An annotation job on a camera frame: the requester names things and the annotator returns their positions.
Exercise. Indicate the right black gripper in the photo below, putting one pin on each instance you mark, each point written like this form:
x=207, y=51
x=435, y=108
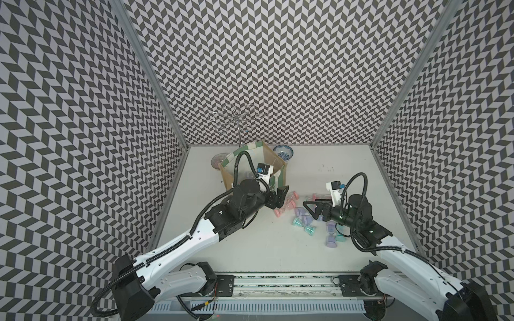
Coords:
x=326, y=206

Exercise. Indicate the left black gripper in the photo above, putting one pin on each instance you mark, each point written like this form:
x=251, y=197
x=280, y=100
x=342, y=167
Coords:
x=279, y=197

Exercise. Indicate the teal hourglass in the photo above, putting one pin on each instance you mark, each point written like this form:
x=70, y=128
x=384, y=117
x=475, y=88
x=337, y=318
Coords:
x=310, y=230
x=340, y=236

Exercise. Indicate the brown green canvas bag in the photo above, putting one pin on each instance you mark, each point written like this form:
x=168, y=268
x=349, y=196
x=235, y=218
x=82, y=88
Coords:
x=259, y=152

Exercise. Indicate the pink hourglass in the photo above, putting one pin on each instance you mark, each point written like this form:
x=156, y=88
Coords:
x=290, y=201
x=317, y=196

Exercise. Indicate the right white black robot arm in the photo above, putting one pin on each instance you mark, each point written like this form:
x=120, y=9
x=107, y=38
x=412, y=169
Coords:
x=403, y=273

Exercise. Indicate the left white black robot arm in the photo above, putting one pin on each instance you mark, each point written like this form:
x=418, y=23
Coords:
x=212, y=225

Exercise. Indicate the purple hourglass centre lower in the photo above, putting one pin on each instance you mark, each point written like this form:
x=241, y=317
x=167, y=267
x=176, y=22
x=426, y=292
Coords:
x=307, y=220

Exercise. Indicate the purple hourglass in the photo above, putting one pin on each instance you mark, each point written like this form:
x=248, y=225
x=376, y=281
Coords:
x=307, y=220
x=332, y=233
x=300, y=211

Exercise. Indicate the purple hourglass centre upper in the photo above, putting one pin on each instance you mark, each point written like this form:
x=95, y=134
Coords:
x=300, y=211

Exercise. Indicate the purple hourglass right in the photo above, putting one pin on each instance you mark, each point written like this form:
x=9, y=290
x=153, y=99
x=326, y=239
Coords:
x=332, y=233

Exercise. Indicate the pink glass bowl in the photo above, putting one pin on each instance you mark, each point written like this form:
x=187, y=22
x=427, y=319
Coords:
x=217, y=160

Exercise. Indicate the blue white ceramic bowl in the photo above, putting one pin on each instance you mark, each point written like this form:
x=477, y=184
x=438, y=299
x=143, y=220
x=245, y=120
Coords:
x=284, y=152

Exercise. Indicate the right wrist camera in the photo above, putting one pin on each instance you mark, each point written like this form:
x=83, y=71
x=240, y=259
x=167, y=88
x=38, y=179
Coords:
x=335, y=189

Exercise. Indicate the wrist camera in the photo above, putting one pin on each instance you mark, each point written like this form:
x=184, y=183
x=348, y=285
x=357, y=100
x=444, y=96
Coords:
x=335, y=189
x=265, y=171

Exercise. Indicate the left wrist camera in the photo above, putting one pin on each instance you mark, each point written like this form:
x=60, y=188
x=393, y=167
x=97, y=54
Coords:
x=265, y=171

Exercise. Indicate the silver wire tree stand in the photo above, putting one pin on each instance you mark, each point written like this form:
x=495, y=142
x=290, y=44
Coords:
x=234, y=117

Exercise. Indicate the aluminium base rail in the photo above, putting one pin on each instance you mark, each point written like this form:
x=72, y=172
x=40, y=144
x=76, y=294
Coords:
x=281, y=285

